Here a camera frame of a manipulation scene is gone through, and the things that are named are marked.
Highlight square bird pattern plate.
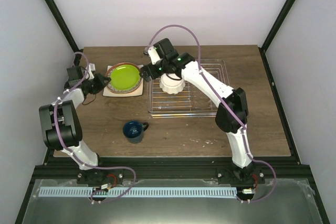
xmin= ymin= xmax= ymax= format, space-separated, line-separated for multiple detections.
xmin=103 ymin=65 xmax=143 ymax=97

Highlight light blue slotted cable duct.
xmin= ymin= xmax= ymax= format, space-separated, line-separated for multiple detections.
xmin=38 ymin=187 xmax=237 ymax=198

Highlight black frame post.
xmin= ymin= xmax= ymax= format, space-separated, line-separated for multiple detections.
xmin=261 ymin=0 xmax=296 ymax=52
xmin=44 ymin=0 xmax=79 ymax=52

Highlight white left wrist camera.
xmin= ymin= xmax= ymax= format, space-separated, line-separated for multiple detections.
xmin=86 ymin=63 xmax=96 ymax=80

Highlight right black frame post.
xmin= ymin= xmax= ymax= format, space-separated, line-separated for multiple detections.
xmin=261 ymin=0 xmax=296 ymax=52

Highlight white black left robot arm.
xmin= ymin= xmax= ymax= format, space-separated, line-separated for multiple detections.
xmin=39 ymin=63 xmax=111 ymax=184

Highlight wire dish rack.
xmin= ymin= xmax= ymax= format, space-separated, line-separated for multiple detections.
xmin=148 ymin=59 xmax=232 ymax=118

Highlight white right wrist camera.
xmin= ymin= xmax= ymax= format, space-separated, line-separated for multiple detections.
xmin=144 ymin=46 xmax=161 ymax=65

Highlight floral orange rimmed plate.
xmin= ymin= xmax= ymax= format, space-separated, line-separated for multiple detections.
xmin=105 ymin=62 xmax=142 ymax=94

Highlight green plate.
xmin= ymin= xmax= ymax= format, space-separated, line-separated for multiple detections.
xmin=109 ymin=63 xmax=141 ymax=92

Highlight left black frame post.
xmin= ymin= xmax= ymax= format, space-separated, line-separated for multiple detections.
xmin=44 ymin=0 xmax=79 ymax=52

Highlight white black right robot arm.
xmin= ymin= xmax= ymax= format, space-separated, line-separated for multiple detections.
xmin=140 ymin=38 xmax=252 ymax=184

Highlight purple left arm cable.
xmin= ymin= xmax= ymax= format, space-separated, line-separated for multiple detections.
xmin=54 ymin=51 xmax=137 ymax=205

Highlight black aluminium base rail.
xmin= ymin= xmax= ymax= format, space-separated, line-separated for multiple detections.
xmin=31 ymin=157 xmax=312 ymax=186

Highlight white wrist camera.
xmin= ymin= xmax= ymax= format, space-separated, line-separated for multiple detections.
xmin=144 ymin=46 xmax=161 ymax=65
xmin=86 ymin=63 xmax=96 ymax=80

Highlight dark blue mug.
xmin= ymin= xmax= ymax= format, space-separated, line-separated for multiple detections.
xmin=122 ymin=120 xmax=149 ymax=144

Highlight white scalloped bowl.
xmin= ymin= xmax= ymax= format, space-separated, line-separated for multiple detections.
xmin=160 ymin=73 xmax=185 ymax=94

